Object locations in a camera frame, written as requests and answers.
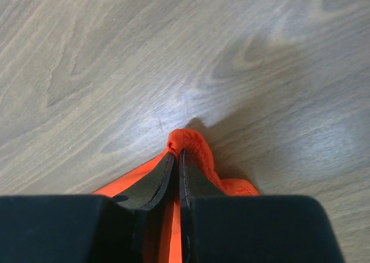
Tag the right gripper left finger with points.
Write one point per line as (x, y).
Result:
(142, 192)

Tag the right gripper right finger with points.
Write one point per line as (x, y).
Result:
(192, 182)

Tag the orange t shirt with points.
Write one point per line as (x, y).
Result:
(161, 230)

